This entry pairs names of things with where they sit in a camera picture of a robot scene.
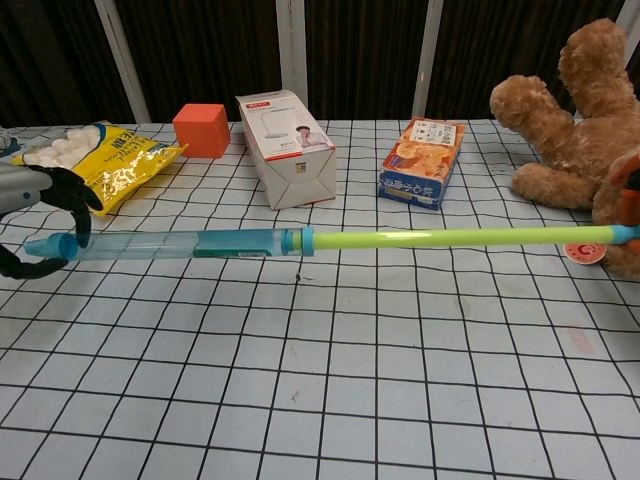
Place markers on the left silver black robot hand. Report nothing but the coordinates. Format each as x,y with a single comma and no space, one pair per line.
65,187

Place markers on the green blue water pump toy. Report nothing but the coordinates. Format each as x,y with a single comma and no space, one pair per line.
400,238

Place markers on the yellow cotton ball bag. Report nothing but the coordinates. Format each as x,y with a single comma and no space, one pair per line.
125,165

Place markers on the small dark grey object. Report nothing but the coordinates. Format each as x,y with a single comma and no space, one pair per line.
9,145

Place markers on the orange cube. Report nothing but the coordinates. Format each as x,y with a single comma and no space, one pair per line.
202,132

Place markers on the white desk lamp box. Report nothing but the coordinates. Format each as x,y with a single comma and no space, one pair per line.
295,165

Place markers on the white black checkered tablecloth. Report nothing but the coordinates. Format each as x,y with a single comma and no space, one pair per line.
320,375

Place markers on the orange and blue snack box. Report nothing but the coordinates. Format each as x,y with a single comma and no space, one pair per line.
422,160

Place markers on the round orange paper tag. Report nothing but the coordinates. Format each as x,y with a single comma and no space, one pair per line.
582,253

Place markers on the brown teddy bear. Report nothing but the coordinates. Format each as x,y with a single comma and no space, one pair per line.
585,145

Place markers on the white frame post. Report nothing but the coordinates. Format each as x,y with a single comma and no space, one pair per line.
428,60
629,15
291,50
122,60

